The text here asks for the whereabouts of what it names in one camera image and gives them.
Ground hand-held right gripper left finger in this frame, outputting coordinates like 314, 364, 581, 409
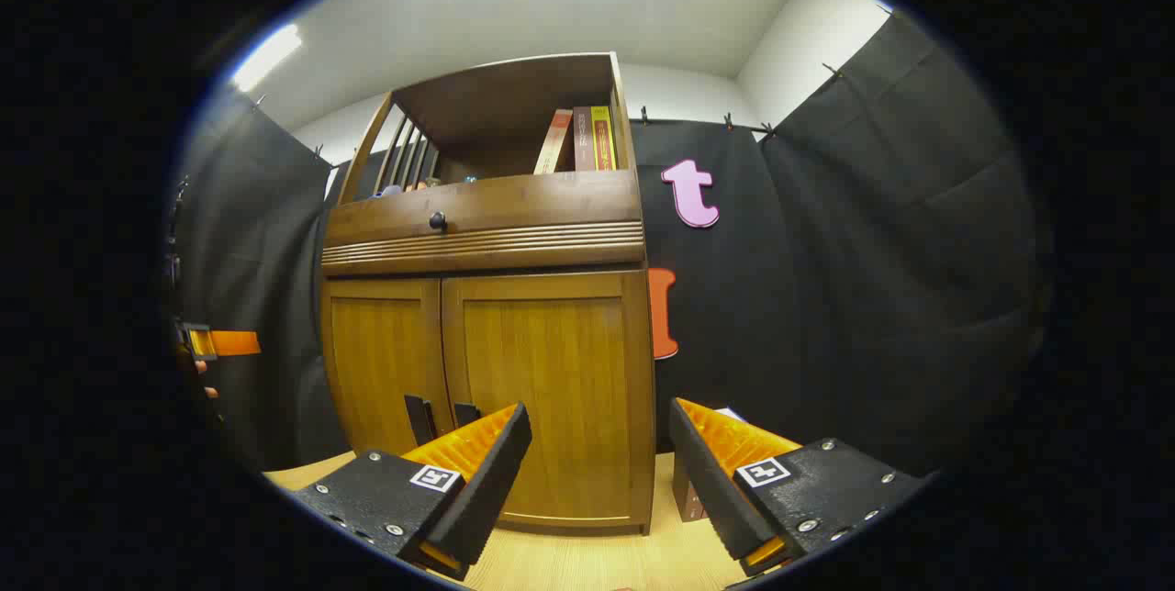
286, 402, 533, 581

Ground brown white book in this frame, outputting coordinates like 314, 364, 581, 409
673, 452, 710, 523

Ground dark brown book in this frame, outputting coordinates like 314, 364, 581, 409
572, 106, 596, 173

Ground wooden double-door shoe cabinet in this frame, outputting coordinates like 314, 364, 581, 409
319, 52, 657, 537

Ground beige red book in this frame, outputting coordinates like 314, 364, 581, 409
534, 108, 575, 175

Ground black backdrop cloth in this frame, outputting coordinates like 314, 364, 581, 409
170, 11, 1047, 482

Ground yellow book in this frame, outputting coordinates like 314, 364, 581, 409
590, 106, 617, 172

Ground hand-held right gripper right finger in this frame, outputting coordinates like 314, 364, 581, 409
668, 397, 930, 578

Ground wooden cabinet door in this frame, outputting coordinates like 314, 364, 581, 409
320, 277, 455, 456
441, 270, 656, 535

